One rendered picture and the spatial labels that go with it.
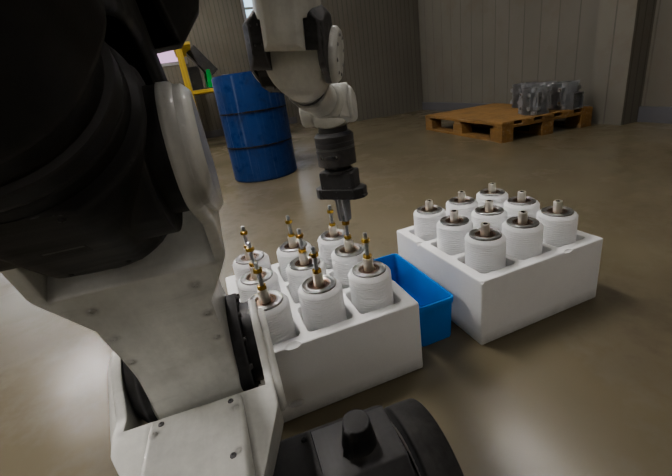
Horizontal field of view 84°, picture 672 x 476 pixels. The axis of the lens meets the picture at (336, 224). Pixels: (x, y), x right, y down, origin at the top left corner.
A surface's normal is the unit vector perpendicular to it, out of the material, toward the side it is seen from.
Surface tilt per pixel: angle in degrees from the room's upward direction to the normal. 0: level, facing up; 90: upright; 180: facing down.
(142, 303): 112
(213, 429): 3
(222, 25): 90
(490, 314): 90
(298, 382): 90
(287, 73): 119
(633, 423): 0
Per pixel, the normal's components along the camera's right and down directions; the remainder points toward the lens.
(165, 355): 0.33, 0.63
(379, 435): -0.14, -0.92
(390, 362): 0.34, 0.29
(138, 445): 0.02, -0.68
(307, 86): -0.15, 0.78
